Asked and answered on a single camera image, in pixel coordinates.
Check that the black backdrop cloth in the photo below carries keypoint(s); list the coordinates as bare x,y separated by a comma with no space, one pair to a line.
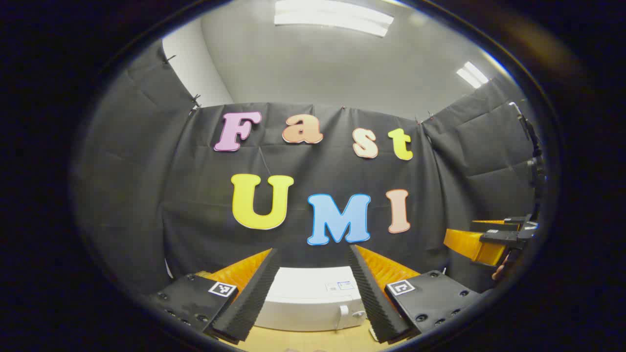
318,166

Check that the small ceiling light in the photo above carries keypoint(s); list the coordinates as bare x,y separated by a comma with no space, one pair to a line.
472,74

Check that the long ceiling light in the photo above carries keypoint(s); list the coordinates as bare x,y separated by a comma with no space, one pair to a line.
332,17

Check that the white microwave oven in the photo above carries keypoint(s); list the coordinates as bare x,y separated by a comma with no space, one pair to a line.
303,298

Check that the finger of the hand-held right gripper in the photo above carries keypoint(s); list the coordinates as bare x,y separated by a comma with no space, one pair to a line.
499,238
511,221

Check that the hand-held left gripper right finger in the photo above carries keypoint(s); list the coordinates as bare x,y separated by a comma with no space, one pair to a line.
371,298

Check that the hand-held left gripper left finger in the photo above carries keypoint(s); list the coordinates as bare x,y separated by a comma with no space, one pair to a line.
254,298

